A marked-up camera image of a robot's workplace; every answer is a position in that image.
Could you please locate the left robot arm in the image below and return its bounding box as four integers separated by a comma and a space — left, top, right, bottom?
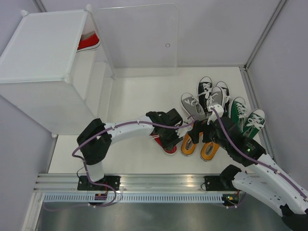
72, 108, 189, 191

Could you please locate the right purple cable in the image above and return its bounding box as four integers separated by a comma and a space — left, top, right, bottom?
210, 107, 308, 210

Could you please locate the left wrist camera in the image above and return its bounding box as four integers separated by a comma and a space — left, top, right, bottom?
175, 126, 192, 138

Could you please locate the aluminium corner frame right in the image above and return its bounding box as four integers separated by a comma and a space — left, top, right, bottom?
240, 0, 292, 161

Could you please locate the green sneaker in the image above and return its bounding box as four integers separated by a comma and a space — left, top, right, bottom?
228, 97, 247, 132
243, 109, 266, 138

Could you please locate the orange sneaker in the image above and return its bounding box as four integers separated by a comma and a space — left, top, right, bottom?
200, 142, 219, 161
180, 133, 196, 156

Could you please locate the aluminium corner frame left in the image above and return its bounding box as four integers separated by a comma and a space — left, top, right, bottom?
32, 0, 48, 13

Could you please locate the white slotted cable duct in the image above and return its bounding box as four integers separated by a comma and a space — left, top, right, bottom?
44, 193, 224, 204

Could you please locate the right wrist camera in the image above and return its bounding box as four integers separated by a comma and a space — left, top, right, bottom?
207, 104, 224, 125

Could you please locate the red sneaker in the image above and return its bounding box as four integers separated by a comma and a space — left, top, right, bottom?
150, 134, 177, 156
77, 31, 101, 52

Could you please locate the white plastic shoe cabinet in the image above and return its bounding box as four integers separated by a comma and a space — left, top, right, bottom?
0, 5, 114, 135

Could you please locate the black sneaker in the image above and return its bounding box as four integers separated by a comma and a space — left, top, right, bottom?
197, 77, 213, 108
216, 81, 230, 103

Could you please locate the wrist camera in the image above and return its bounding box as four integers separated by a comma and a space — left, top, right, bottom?
175, 126, 192, 138
207, 104, 224, 125

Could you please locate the orange sneaker left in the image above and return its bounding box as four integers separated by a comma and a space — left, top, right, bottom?
180, 133, 196, 156

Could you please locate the aluminium mounting rail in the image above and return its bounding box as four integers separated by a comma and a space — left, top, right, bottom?
33, 173, 248, 193

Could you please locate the orange sneaker right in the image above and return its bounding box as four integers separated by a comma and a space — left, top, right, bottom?
200, 142, 219, 161

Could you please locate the black sneaker back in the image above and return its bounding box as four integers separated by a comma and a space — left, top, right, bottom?
216, 81, 230, 103

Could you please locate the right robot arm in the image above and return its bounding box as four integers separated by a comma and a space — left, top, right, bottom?
188, 117, 308, 231

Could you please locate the green sneaker left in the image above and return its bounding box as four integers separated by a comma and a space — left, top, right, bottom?
228, 97, 247, 132

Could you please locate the green sneaker right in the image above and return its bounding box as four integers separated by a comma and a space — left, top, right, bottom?
243, 109, 266, 138

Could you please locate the grey sneaker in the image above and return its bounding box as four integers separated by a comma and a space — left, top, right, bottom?
180, 92, 206, 121
206, 87, 227, 108

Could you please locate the aluminium corner frame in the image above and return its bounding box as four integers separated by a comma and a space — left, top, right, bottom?
240, 0, 292, 161
32, 0, 48, 13

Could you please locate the transparent cabinet door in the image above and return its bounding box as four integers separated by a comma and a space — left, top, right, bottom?
94, 3, 180, 77

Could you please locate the black sneaker front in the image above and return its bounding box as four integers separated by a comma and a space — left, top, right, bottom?
197, 77, 213, 108

